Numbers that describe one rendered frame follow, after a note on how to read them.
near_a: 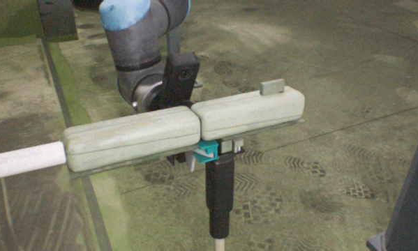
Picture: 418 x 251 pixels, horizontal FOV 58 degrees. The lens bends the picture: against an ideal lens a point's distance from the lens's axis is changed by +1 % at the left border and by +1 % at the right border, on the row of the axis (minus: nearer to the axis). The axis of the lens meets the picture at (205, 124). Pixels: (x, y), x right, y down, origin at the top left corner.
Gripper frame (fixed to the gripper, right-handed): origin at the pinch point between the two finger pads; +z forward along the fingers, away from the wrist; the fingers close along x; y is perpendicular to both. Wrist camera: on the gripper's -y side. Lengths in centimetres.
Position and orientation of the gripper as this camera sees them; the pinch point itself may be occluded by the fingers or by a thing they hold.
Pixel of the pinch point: (220, 142)
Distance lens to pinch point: 48.4
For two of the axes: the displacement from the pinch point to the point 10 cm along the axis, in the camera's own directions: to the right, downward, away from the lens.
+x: -8.9, 1.8, -4.1
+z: 4.5, 3.7, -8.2
